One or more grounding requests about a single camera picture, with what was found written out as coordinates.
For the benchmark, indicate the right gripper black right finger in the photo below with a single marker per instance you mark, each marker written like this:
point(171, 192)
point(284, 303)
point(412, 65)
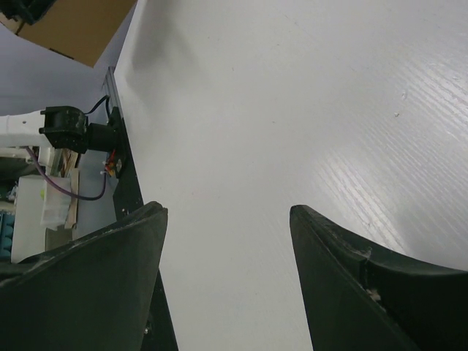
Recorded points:
point(359, 295)

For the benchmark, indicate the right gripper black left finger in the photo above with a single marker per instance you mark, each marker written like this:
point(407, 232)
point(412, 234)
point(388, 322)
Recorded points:
point(93, 293)

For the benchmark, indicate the clutter beside the table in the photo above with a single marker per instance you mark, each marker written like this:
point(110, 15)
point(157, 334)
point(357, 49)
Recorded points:
point(35, 216)

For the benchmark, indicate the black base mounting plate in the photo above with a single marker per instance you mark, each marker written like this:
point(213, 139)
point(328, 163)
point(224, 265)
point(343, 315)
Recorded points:
point(159, 333)

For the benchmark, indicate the cardboard panel outside enclosure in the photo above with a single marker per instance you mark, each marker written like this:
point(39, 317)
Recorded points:
point(79, 30)

